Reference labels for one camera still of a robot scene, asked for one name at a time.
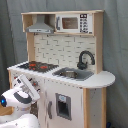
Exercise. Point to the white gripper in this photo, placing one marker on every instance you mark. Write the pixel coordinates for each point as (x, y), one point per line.
(22, 82)

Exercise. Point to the small metal pot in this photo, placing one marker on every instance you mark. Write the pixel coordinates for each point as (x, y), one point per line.
(70, 74)

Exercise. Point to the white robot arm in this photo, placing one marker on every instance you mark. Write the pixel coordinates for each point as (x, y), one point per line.
(20, 97)

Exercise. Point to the wooden toy kitchen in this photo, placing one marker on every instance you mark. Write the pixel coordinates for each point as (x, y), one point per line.
(88, 97)

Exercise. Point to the right red stove knob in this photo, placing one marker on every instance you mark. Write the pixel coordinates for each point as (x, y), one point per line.
(35, 84)

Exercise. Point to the black stovetop red burners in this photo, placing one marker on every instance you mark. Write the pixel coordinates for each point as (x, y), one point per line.
(38, 66)

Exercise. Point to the grey ice dispenser panel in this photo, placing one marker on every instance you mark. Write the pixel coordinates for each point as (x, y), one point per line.
(63, 106)

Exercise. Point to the grey toy sink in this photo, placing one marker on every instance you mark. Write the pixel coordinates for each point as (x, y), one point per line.
(81, 74)

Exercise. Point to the black toy faucet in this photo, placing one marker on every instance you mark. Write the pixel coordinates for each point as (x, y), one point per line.
(84, 64)

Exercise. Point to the grey range hood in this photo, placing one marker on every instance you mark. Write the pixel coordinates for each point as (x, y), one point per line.
(40, 26)

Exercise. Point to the toy microwave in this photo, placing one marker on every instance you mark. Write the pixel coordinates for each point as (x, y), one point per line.
(74, 23)

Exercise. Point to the grey cabinet door handle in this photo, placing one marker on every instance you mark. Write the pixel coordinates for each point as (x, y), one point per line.
(49, 109)

